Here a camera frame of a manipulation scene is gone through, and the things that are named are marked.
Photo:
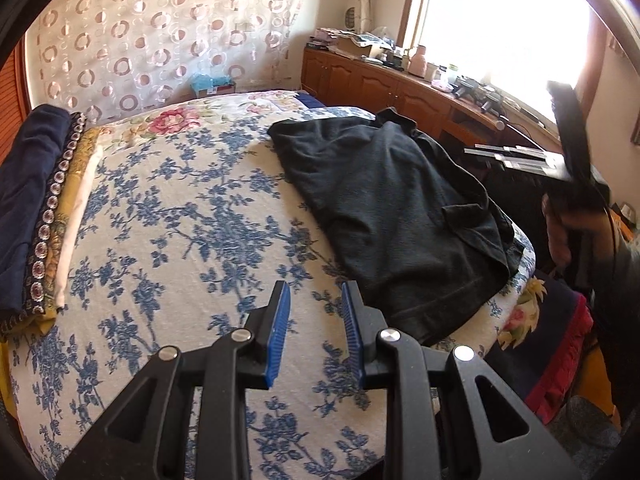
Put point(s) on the navy cloth with circle trim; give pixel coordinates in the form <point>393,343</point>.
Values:
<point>55,200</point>

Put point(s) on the dark floral blanket red fringe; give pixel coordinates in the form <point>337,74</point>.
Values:
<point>545,340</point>

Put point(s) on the wooden slatted wardrobe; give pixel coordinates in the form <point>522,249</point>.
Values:
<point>22,80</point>

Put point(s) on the folded yellow patterned cloth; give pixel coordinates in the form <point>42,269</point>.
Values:
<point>70,200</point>

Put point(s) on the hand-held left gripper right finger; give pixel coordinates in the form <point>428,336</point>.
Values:
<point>352,335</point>

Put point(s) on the black gadget on cabinet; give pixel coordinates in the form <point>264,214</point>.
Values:
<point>475,94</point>

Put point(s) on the blue floral bedsheet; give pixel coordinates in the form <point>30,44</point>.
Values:
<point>175,240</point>

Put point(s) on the pink floral quilt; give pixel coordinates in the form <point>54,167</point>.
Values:
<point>170,120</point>

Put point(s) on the blue tissue box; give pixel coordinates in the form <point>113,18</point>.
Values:
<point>212,86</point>

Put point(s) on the folded navy garment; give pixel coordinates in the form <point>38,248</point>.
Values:
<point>30,185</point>

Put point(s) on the pink boxes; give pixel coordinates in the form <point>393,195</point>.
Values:
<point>326,39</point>

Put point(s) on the black t-shirt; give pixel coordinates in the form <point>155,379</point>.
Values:
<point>390,200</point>

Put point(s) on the pink thermos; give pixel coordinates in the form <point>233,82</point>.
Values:
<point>418,60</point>

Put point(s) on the white fan heater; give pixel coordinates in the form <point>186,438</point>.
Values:
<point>351,17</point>

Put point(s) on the cardboard box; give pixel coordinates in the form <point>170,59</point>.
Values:
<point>362,46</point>

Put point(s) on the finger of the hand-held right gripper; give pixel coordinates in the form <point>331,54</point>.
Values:
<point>510,149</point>
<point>530,164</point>

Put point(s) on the window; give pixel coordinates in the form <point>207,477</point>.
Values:
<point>495,30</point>

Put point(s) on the folded pale pink cloth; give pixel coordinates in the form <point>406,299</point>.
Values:
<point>80,220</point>

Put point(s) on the sheer curtain with circles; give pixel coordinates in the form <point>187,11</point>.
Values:
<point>150,35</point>

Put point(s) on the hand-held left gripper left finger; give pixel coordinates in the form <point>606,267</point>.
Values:
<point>277,335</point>

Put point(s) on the wooden cabinet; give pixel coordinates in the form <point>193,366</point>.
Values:
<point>380,85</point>

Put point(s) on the person's right hand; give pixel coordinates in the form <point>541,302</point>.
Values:
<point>557,240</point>

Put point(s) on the person's right forearm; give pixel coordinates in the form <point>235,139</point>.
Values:
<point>622,310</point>

